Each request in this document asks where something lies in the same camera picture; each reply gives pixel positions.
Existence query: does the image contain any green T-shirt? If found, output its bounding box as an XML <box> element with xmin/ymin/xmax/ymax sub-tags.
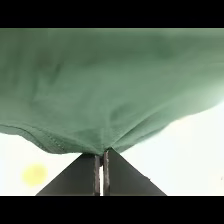
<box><xmin>0</xmin><ymin>28</ymin><xmax>224</xmax><ymax>157</ymax></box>

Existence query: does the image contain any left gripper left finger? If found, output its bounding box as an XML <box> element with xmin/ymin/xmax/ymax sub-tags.
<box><xmin>35</xmin><ymin>152</ymin><xmax>101</xmax><ymax>197</ymax></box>

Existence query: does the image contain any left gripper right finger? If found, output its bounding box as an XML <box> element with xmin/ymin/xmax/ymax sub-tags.
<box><xmin>102</xmin><ymin>147</ymin><xmax>167</xmax><ymax>197</ymax></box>

